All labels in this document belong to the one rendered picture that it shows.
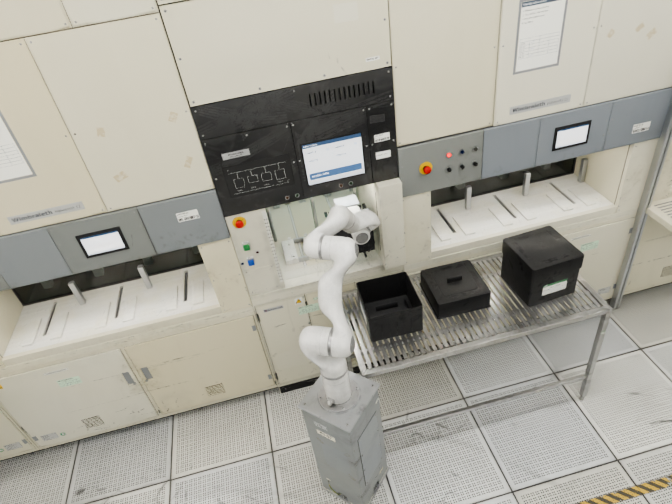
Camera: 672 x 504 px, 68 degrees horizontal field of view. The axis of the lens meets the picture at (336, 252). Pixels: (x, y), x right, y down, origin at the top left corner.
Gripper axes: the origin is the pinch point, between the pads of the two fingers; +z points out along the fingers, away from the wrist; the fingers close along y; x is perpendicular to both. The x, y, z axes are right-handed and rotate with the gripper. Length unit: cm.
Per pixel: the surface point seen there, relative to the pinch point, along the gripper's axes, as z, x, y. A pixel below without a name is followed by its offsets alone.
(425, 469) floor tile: -84, -125, 10
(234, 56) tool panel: -10, 87, -39
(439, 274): -28, -38, 41
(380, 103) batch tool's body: -10, 55, 19
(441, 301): -47, -39, 34
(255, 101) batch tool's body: -10, 67, -35
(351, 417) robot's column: -92, -49, -26
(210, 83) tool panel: -10, 78, -51
